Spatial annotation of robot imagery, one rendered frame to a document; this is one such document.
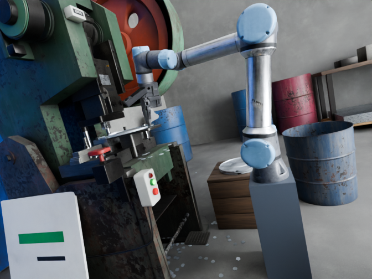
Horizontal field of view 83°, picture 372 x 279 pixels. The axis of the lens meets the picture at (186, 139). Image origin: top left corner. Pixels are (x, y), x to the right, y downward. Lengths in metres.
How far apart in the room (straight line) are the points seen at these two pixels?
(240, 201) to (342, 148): 0.69
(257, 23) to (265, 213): 0.72
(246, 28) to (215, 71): 3.58
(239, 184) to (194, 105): 3.24
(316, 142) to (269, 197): 0.66
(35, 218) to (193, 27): 4.02
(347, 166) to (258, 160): 0.93
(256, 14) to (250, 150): 0.43
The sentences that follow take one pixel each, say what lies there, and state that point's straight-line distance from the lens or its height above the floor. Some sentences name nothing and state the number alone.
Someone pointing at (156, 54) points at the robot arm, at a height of 1.07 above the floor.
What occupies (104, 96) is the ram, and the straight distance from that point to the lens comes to 1.14.
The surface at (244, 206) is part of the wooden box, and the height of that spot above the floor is 0.16.
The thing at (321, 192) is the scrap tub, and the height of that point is 0.09.
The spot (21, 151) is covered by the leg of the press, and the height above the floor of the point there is 0.82.
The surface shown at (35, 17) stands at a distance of 1.07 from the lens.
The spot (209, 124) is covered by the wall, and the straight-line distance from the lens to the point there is 4.39.
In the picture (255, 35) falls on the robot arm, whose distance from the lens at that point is 0.75.
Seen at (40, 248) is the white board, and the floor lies 0.34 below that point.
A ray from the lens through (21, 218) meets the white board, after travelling 1.41.
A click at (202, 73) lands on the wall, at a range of 4.38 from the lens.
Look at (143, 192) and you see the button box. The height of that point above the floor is 0.56.
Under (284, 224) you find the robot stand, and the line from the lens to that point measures 1.03.
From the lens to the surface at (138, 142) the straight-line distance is 1.12.
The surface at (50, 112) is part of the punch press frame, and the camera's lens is 1.26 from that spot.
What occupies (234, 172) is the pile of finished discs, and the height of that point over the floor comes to 0.37.
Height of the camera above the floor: 0.83
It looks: 9 degrees down
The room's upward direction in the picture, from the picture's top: 14 degrees counter-clockwise
